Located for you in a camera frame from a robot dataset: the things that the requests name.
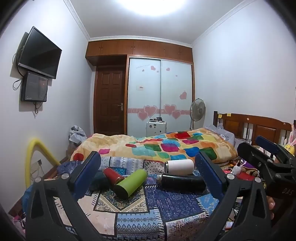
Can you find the dark teal rounded object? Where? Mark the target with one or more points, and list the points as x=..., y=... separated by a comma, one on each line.
x=99, y=182

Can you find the black cup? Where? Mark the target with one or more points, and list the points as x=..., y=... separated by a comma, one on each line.
x=182, y=183

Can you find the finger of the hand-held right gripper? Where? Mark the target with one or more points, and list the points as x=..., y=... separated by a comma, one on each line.
x=266, y=142
x=251, y=154

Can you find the small black wall monitor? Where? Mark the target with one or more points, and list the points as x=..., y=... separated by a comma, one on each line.
x=34, y=87

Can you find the white box appliance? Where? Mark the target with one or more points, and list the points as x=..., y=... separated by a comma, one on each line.
x=156, y=128

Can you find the yellow plush toy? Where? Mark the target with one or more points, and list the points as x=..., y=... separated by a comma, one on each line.
x=290, y=146

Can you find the round ceiling light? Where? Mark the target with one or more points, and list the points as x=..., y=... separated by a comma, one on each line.
x=150, y=5

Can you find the standing electric fan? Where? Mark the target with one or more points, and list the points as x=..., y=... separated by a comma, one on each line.
x=197, y=109

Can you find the wall power socket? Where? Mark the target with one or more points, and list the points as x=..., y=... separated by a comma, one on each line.
x=37, y=165

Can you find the colourful patchwork quilt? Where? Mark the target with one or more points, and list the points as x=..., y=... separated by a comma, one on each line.
x=148, y=144

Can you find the red cup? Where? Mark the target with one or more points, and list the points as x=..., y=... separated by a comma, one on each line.
x=113, y=176

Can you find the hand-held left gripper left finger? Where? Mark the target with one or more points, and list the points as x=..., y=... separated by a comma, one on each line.
x=90, y=166

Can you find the blue patterned blanket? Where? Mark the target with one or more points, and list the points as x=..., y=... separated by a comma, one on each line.
x=143, y=215

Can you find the frosted sliding wardrobe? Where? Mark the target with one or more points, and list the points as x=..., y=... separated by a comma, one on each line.
x=159, y=92

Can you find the brown wooden door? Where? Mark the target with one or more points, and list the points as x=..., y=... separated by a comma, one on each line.
x=109, y=99

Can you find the black wall television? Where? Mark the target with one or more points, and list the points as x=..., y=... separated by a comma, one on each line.
x=39, y=52

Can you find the green cup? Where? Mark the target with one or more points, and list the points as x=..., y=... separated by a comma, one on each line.
x=130, y=183

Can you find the pale printed pillow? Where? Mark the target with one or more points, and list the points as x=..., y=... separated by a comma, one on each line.
x=219, y=134

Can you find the brown overhead cabinets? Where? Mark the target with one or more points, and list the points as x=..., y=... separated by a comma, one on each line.
x=138, y=48

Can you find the person's right hand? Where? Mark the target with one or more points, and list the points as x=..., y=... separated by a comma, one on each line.
x=271, y=207

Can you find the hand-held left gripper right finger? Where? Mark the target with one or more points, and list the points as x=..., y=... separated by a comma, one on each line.
x=208, y=172

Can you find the yellow foam tube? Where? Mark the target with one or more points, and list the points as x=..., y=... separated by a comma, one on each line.
x=29, y=157

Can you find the white cup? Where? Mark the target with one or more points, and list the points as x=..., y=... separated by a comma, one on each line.
x=181, y=166

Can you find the brown wooden headboard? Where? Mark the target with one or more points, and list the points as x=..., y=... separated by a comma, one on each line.
x=261, y=129

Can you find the grey clothes pile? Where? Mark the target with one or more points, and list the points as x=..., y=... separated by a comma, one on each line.
x=77, y=135

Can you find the small white bottle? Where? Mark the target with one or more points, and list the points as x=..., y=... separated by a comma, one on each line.
x=237, y=170

